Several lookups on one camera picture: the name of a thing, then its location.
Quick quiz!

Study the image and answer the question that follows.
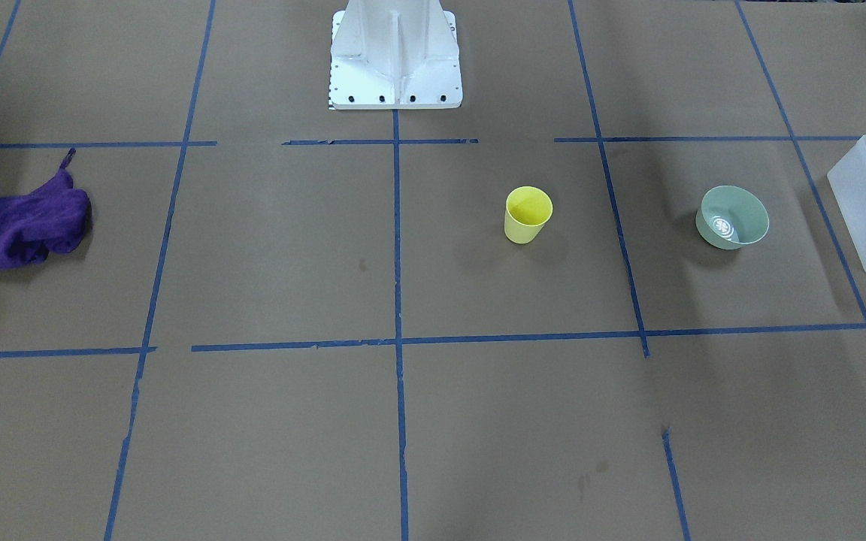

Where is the yellow plastic cup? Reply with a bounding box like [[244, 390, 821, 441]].
[[503, 186, 553, 244]]

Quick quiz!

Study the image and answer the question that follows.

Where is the purple cloth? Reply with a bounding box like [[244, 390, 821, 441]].
[[0, 147, 92, 270]]

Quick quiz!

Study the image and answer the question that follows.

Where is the green ceramic bowl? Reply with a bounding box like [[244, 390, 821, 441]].
[[695, 185, 771, 250]]

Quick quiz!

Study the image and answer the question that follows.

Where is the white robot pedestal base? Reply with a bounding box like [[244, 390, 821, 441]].
[[328, 1, 464, 110]]

